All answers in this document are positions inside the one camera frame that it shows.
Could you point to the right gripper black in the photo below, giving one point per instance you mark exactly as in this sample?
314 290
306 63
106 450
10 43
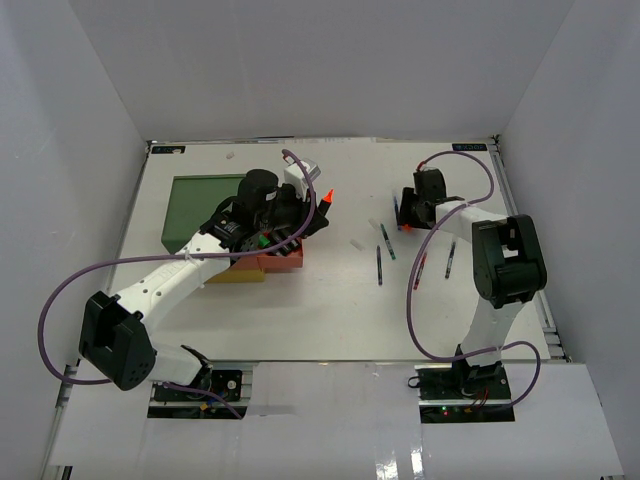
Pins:
406 217

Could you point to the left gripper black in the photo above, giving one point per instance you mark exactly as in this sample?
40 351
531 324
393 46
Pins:
303 207

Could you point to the red drawer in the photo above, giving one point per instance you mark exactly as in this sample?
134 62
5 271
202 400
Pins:
285 259

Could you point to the green drawer cabinet box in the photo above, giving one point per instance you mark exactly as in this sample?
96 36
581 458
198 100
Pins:
192 201

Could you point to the orange highlighter black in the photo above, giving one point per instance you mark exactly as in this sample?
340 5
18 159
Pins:
325 203

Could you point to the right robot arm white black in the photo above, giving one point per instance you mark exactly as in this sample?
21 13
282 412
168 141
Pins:
508 269

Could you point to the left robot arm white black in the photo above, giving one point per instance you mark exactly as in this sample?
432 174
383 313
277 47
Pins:
264 214

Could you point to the green pen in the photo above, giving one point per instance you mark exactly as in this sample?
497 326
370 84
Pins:
387 241

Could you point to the red pen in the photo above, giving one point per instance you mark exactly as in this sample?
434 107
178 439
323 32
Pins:
419 272

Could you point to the black pen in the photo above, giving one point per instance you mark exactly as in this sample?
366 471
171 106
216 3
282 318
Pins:
450 258

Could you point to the clear pen cap lower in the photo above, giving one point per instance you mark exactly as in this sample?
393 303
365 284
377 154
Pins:
357 245

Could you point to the purple pen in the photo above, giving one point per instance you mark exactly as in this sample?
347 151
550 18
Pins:
379 266

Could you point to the right black corner label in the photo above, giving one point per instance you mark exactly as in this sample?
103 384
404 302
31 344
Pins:
469 147

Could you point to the black corner label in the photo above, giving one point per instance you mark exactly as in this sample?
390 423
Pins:
469 147
170 149

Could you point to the left black corner label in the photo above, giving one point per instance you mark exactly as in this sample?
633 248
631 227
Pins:
170 149

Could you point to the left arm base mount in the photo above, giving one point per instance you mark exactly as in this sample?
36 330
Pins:
232 385

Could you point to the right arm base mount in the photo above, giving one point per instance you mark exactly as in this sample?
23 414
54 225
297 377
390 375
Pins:
445 398

